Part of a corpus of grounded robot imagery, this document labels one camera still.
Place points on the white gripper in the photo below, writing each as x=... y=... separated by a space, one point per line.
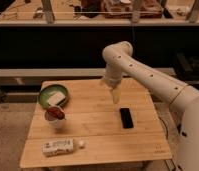
x=112 y=83

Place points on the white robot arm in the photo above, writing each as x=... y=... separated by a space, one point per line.
x=182 y=98

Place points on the black smartphone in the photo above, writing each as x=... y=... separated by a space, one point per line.
x=126 y=118

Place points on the white block in bowl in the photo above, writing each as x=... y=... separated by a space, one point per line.
x=56 y=98

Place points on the red object in cup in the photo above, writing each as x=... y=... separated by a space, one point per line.
x=56 y=112

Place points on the white cup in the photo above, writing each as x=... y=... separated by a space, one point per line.
x=54 y=122

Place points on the green bowl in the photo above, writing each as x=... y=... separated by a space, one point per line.
x=48 y=91

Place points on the white plastic bottle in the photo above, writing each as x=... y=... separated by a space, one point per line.
x=60 y=147

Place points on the long grey bench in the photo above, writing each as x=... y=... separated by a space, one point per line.
x=37 y=76

